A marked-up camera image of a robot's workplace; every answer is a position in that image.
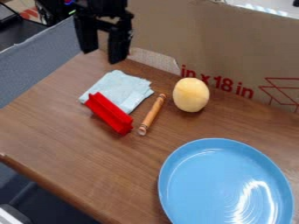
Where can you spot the red plastic block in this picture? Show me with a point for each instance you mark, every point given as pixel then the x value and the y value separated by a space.
pixel 110 113

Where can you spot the light blue cloth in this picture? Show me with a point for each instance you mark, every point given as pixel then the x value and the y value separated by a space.
pixel 125 89

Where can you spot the orange crayon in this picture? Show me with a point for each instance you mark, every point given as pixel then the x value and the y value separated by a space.
pixel 152 115

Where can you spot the blue round plate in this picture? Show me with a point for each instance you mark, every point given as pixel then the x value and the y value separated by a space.
pixel 218 181

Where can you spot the brown cardboard box wall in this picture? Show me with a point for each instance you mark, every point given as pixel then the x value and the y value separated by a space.
pixel 241 50

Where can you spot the yellow potato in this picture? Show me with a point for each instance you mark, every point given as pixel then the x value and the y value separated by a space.
pixel 190 95

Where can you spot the black equipment in background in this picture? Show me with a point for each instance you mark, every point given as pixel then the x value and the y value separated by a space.
pixel 54 10

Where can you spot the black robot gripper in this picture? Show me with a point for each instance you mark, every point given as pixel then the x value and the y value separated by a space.
pixel 90 10

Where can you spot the grey fabric panel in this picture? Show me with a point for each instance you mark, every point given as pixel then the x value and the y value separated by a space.
pixel 33 52

